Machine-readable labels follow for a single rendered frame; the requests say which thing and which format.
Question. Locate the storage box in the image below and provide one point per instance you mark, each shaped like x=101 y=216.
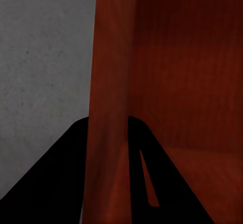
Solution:
x=177 y=65

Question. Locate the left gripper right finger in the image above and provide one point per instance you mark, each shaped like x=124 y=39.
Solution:
x=178 y=203

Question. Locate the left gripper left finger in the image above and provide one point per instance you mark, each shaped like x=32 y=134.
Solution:
x=52 y=191

